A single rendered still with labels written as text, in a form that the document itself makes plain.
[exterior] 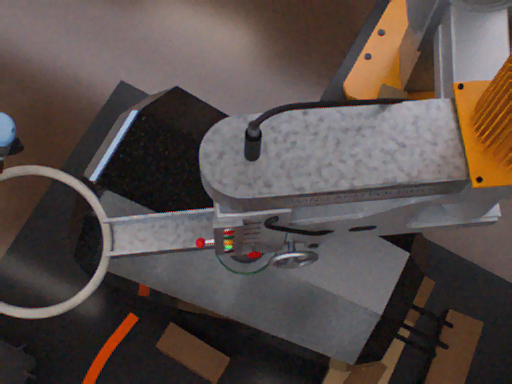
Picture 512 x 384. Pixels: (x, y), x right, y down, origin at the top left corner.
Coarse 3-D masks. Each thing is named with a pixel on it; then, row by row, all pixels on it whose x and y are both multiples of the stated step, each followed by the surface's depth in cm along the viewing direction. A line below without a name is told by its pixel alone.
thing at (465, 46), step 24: (408, 0) 255; (432, 0) 238; (456, 0) 232; (456, 24) 231; (480, 24) 231; (504, 24) 231; (456, 48) 229; (480, 48) 229; (504, 48) 229; (456, 72) 226; (480, 72) 226
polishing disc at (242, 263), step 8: (224, 256) 269; (232, 256) 269; (240, 256) 269; (264, 256) 270; (272, 256) 270; (224, 264) 269; (232, 264) 268; (240, 264) 268; (248, 264) 269; (256, 264) 269; (264, 264) 269; (240, 272) 269; (248, 272) 268
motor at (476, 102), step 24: (504, 72) 171; (456, 96) 197; (480, 96) 197; (504, 96) 173; (480, 120) 187; (504, 120) 179; (480, 144) 193; (504, 144) 185; (480, 168) 191; (504, 168) 191
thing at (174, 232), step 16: (208, 208) 251; (112, 224) 253; (128, 224) 254; (144, 224) 254; (160, 224) 254; (176, 224) 254; (192, 224) 254; (208, 224) 254; (128, 240) 252; (144, 240) 252; (160, 240) 252; (176, 240) 252; (192, 240) 252; (112, 256) 248; (128, 256) 250
